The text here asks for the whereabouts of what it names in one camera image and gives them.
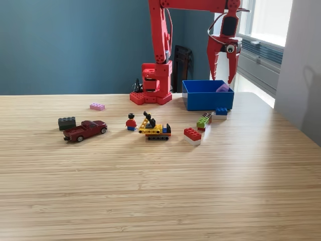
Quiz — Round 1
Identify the blue plastic bin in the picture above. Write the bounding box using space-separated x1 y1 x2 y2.
182 80 235 111

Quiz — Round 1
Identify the black chair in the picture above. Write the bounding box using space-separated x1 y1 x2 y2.
172 45 194 93

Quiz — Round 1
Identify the grey window vent grille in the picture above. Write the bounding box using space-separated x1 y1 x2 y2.
236 35 284 66

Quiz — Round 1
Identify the blue on white brick stack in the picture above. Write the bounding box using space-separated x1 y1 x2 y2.
212 107 228 120

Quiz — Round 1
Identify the green brown red brick stack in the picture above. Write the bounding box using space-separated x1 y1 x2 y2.
196 112 213 132

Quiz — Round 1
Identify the red on white brick stack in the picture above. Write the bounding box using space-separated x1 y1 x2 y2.
183 127 202 146

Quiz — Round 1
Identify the black table clamp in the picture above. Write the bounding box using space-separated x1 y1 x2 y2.
132 78 143 93

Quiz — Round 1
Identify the small yellow toy digger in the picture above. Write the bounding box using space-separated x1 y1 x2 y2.
138 110 172 141

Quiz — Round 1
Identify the toy figure red shirt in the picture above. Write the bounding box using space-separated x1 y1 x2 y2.
125 113 138 132

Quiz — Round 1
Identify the dark red toy pickup truck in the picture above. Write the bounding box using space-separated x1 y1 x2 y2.
63 120 108 143

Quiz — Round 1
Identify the dark grey toy brick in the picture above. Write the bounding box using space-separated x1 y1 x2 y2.
58 116 77 131

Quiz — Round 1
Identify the white window frame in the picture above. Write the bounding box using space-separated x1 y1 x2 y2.
237 0 294 48

